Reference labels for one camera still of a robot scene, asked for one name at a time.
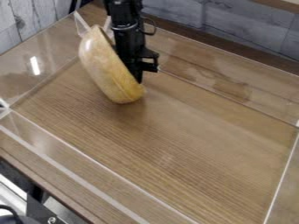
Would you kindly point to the round wooden bowl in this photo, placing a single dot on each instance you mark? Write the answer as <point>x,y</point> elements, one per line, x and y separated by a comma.
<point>107,69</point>

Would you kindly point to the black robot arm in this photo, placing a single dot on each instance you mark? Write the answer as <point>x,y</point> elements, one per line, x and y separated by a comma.
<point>126,12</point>

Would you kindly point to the black metal bracket with bolt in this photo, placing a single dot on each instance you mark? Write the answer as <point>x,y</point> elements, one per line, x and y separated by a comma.
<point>40,213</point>

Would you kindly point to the clear acrylic corner bracket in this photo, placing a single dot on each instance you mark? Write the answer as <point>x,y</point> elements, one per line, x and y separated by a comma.
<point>83,27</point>

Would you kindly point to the clear acrylic tray wall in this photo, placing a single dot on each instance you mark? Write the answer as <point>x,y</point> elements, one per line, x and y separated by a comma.
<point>202,153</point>

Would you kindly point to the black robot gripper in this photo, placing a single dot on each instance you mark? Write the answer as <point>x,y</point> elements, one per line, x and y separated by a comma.
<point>131,49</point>

